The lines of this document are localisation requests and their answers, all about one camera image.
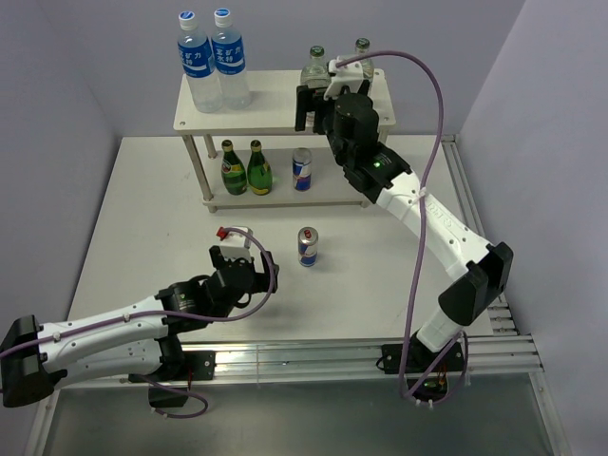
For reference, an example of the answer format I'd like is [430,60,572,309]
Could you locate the blue-label water bottle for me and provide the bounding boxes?
[177,10,223,113]
[211,8,252,110]

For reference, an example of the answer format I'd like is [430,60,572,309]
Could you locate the purple cable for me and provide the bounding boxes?
[336,50,469,405]
[0,227,278,419]

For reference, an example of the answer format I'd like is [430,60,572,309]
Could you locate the white two-tier shelf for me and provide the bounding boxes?
[174,70,368,212]

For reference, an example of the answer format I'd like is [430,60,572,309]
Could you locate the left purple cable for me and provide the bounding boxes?
[0,227,278,419]

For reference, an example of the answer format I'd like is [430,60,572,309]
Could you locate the black box under rail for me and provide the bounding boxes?
[148,386,188,409]

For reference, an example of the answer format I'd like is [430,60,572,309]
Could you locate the aluminium front rail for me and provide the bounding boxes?
[61,332,545,390]

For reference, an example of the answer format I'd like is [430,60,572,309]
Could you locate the blue silver can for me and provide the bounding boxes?
[292,147,313,192]

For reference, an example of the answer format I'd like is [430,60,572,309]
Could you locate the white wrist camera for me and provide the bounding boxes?
[217,226,253,261]
[324,56,365,101]

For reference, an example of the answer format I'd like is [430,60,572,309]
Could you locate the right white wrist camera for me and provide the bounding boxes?
[324,56,365,101]

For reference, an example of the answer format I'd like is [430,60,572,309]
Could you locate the right blue-label water bottle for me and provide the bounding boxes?
[211,8,252,110]

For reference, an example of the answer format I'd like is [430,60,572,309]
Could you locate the clear glass bottle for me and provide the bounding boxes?
[355,37,374,83]
[300,45,331,88]

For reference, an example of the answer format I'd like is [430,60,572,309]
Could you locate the red silver can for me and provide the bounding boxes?
[297,227,318,267]

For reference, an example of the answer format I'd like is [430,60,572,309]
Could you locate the green glass bottle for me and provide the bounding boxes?
[247,140,273,196]
[221,140,248,196]

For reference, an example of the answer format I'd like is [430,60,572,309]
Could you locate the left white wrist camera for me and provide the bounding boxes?
[217,226,253,261]

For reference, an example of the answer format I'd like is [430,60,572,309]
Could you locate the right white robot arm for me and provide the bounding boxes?
[294,83,513,371]

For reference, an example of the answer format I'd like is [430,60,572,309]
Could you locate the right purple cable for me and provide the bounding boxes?
[336,50,469,405]

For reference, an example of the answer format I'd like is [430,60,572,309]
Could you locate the aluminium right rail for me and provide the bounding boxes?
[442,135,520,336]

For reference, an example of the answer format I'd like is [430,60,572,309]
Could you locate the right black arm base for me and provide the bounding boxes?
[379,342,466,376]

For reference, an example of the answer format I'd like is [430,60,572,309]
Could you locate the aluminium rail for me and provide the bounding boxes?
[61,332,545,390]
[442,135,520,336]

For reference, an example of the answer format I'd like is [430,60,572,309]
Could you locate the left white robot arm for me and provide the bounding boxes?
[1,246,279,408]

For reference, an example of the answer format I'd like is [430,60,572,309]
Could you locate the left blue-label water bottle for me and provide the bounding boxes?
[177,10,223,113]

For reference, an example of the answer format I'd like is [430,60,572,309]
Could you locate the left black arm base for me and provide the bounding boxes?
[128,351,216,383]

